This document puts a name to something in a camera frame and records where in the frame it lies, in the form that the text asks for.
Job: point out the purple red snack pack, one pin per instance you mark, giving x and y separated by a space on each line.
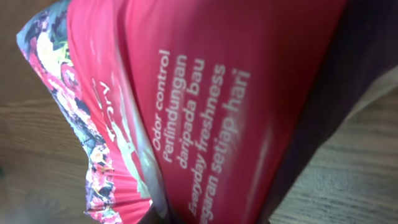
206 111

